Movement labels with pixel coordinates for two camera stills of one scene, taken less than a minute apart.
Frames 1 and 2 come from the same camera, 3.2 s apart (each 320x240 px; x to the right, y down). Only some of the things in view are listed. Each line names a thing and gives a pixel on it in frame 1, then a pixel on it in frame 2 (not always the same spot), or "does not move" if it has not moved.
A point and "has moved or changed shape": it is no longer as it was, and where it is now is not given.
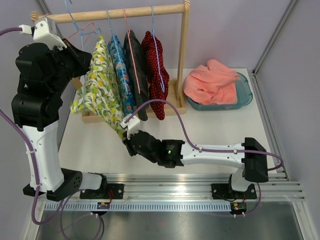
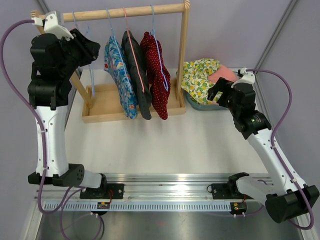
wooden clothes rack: [175, 105] does not move
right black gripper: [127, 142] -> [221, 85]
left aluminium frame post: [43, 6] does not move
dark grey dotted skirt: [135, 54] does not move
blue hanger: [81, 33] -> [93, 85]
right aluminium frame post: [252, 72] does not move
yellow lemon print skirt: [99, 94] -> [194, 79]
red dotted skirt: [158, 75] does not move
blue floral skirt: [120, 70] does not move
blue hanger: [117, 49] has moved or changed shape
